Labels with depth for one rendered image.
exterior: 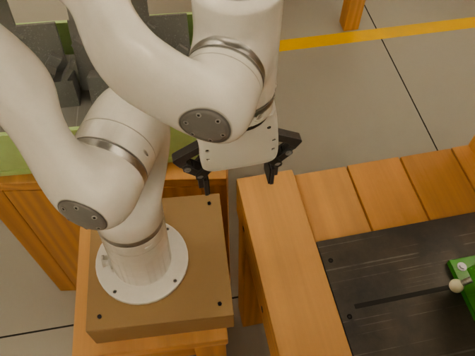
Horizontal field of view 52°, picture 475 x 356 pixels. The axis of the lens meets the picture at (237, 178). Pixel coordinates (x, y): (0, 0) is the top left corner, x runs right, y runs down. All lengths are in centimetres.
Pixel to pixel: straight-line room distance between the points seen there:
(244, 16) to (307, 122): 206
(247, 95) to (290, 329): 67
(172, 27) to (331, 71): 150
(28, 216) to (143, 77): 119
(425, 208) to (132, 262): 69
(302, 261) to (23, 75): 68
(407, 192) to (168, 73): 91
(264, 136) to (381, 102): 208
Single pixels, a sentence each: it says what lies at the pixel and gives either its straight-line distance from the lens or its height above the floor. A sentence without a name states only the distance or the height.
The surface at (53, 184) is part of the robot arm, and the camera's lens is 67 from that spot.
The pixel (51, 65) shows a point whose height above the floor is 95.
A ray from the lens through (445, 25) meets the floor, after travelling 322.
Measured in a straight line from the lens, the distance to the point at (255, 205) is 113.
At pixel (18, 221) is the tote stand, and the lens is 161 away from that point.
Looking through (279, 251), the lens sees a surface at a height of 90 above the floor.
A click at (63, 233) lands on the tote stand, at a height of 50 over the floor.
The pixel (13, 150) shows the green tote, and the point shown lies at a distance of 134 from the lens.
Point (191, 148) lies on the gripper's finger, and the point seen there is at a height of 139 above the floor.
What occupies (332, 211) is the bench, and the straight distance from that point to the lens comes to 116.
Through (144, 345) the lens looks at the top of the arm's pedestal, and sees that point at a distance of 107.
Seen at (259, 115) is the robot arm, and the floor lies 148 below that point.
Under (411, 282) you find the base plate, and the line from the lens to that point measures 111.
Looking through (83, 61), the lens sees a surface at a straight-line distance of 144.
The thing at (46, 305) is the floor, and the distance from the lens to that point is 212.
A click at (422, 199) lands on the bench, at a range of 124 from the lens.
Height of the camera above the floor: 187
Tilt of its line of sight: 56 degrees down
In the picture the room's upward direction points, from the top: straight up
